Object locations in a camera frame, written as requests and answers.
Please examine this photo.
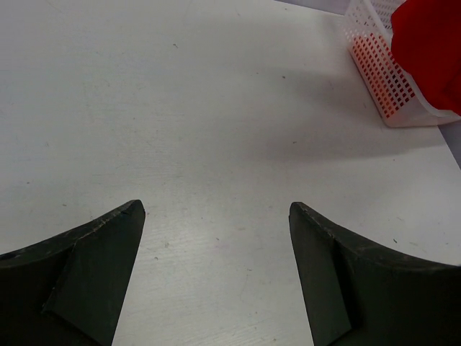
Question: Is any red t shirt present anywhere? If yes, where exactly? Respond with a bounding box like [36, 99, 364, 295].
[391, 0, 460, 115]

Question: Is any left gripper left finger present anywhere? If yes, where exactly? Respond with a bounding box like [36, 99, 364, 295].
[1, 200, 145, 345]

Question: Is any white plastic basket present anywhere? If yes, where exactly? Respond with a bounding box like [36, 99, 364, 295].
[342, 0, 460, 128]

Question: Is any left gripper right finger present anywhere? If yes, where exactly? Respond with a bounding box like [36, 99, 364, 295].
[289, 202, 460, 345]

